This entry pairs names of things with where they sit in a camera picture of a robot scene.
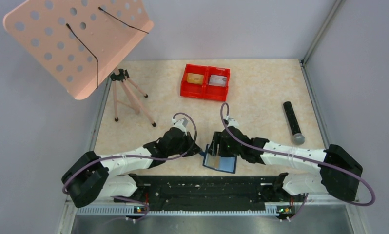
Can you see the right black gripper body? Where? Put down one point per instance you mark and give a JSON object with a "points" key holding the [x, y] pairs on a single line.
{"points": [[226, 150]]}

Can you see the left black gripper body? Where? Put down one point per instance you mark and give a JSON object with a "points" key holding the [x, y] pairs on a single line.
{"points": [[183, 147]]}

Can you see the navy blue card holder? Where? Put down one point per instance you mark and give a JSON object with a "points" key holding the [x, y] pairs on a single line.
{"points": [[227, 164]]}

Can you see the gold vip card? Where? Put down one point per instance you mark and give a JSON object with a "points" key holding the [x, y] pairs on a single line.
{"points": [[213, 162], [195, 78]]}

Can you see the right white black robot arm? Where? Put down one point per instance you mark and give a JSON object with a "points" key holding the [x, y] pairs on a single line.
{"points": [[322, 167]]}

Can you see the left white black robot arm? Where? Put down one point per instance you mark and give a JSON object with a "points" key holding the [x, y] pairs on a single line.
{"points": [[117, 168]]}

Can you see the silver card in bin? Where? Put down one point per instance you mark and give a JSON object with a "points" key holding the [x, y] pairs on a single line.
{"points": [[217, 80]]}

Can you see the right red plastic bin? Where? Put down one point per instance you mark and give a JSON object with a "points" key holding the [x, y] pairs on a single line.
{"points": [[216, 93]]}

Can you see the red plastic bin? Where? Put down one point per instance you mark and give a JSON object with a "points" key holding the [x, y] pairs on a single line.
{"points": [[216, 93], [192, 90]]}

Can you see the left red plastic bin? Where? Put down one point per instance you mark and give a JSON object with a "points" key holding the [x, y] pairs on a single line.
{"points": [[192, 90]]}

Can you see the black microphone with grey head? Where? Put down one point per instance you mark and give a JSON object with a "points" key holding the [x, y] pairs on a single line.
{"points": [[297, 136]]}

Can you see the pink tripod stand legs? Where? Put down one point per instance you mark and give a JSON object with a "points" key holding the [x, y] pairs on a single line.
{"points": [[122, 77]]}

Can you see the pink perforated music stand desk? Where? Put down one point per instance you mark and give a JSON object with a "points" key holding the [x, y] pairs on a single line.
{"points": [[79, 42]]}

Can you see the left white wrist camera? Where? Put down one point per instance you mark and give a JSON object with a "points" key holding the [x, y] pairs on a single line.
{"points": [[180, 124]]}

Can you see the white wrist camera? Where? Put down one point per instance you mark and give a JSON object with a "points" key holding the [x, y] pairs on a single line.
{"points": [[180, 124], [230, 122]]}

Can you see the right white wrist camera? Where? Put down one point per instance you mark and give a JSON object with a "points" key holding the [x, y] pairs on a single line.
{"points": [[230, 122]]}

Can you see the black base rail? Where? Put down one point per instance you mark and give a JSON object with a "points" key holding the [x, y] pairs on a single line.
{"points": [[141, 195]]}

